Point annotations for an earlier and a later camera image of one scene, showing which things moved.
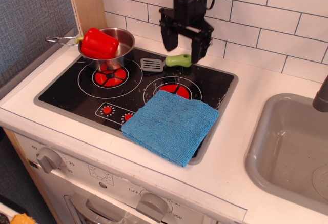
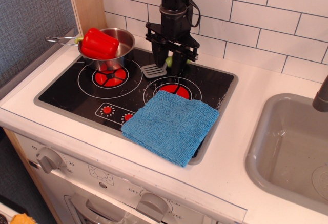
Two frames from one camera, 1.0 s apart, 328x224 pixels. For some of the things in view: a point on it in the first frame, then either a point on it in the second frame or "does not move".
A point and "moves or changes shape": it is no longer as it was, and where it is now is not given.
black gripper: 187,16 → 174,32
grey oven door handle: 91,210 does not move
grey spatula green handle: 157,65 moves or changes shape
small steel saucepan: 126,41 does not move
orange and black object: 22,219 does not move
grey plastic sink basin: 286,153 does not move
